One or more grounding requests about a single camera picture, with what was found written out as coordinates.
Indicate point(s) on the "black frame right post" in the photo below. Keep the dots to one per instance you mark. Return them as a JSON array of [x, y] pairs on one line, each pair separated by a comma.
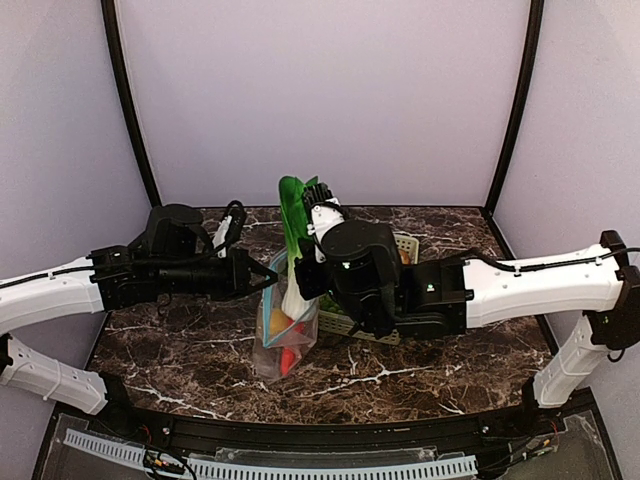
[[525, 74]]

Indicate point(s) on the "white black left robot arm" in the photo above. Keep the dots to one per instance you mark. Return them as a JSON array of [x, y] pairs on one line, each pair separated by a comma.
[[174, 255]]

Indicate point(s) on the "pale green plastic basket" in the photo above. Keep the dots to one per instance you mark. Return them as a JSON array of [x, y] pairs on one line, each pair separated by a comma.
[[343, 325]]

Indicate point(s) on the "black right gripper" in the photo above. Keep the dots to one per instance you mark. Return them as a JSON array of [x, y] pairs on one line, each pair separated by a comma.
[[305, 273]]

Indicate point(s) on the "white slotted cable duct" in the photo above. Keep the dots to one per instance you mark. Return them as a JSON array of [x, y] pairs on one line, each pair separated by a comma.
[[229, 463]]

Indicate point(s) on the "black front frame rail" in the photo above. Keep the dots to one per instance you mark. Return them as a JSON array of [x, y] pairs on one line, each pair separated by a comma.
[[204, 435]]

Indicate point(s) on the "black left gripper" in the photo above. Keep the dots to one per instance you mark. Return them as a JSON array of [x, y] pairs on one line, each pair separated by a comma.
[[240, 273]]

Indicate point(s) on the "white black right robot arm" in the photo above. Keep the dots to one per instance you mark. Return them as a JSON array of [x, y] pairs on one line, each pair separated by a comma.
[[359, 265]]

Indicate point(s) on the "clear zip top bag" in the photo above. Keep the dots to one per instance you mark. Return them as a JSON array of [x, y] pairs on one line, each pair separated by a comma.
[[267, 350]]

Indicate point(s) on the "red toy chili pepper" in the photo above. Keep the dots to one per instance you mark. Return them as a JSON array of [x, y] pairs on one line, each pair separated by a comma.
[[291, 351]]

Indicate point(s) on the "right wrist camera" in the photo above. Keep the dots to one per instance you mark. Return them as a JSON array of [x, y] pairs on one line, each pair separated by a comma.
[[323, 209]]

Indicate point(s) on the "black frame left post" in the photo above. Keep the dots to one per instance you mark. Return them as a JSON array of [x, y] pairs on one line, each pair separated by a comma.
[[125, 95]]

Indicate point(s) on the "black frame post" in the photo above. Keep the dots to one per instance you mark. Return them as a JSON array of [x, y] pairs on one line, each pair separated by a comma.
[[525, 74], [125, 95]]

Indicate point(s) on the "green toy grapes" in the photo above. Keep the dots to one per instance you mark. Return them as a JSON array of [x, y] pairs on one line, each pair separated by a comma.
[[327, 304]]

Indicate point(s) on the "yellow toy lemon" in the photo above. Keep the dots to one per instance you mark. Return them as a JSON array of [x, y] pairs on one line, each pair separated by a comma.
[[279, 322]]

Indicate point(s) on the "green toy leafy vegetable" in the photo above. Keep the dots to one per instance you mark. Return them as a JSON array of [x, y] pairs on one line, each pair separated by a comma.
[[294, 221]]

